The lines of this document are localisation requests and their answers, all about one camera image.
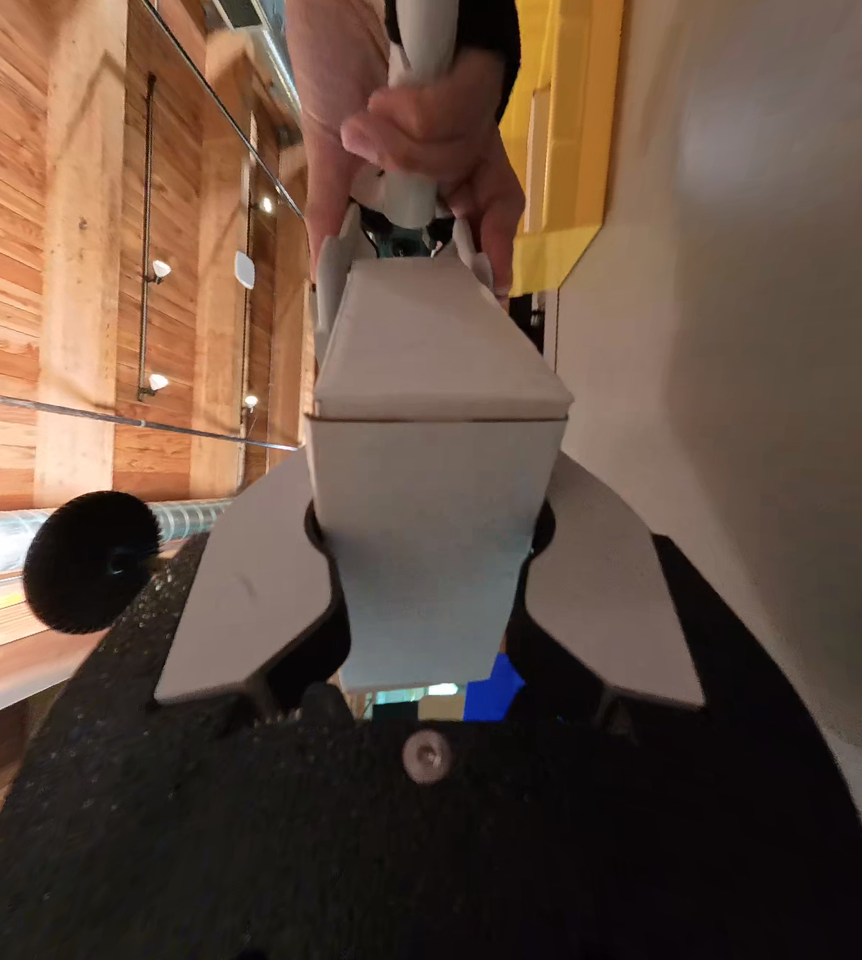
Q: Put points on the person's right hand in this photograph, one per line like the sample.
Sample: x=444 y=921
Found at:
x=438 y=127

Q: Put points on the ceiling spot lamp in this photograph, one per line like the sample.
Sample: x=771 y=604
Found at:
x=249 y=403
x=155 y=382
x=159 y=268
x=266 y=204

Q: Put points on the blue plastic bin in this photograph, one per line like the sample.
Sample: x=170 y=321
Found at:
x=495 y=690

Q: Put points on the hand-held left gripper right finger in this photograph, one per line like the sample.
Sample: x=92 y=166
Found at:
x=611 y=600

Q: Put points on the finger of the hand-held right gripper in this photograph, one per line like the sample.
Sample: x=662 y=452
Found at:
x=330 y=292
x=476 y=251

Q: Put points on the yellow plastic bin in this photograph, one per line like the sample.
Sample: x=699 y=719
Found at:
x=573 y=150

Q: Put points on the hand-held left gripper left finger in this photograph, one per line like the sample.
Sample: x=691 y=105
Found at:
x=251 y=600

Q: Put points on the black round bristly object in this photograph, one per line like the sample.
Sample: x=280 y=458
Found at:
x=86 y=562

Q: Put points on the white cardboard mailer box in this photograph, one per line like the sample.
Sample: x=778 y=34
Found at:
x=431 y=487

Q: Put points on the white ceiling access point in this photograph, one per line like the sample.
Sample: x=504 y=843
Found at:
x=243 y=270

